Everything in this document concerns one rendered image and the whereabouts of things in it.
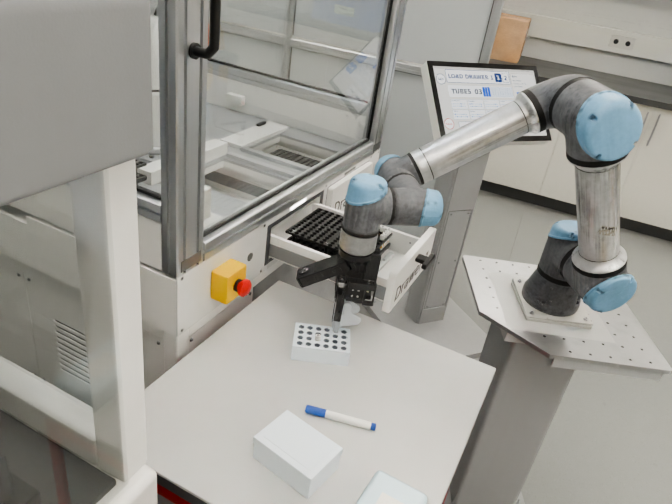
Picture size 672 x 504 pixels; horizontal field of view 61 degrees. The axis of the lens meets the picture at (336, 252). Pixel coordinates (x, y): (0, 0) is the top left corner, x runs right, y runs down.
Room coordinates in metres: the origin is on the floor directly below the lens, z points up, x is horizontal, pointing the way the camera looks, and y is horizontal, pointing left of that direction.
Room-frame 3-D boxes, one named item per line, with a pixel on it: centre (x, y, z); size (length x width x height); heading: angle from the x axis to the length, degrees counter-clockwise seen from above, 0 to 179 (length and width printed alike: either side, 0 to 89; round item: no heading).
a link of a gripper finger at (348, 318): (1.01, -0.05, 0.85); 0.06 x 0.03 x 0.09; 94
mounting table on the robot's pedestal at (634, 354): (1.34, -0.62, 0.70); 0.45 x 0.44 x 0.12; 92
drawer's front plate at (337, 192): (1.64, -0.01, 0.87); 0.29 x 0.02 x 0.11; 158
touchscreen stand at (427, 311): (2.22, -0.48, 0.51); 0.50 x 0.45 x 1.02; 28
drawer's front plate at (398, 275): (1.23, -0.19, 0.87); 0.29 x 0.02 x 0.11; 158
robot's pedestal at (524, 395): (1.34, -0.59, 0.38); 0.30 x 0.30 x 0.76; 2
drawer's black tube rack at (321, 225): (1.31, 0.00, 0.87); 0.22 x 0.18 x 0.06; 68
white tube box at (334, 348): (1.00, 0.00, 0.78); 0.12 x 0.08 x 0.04; 93
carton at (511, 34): (4.46, -0.91, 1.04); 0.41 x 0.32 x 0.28; 72
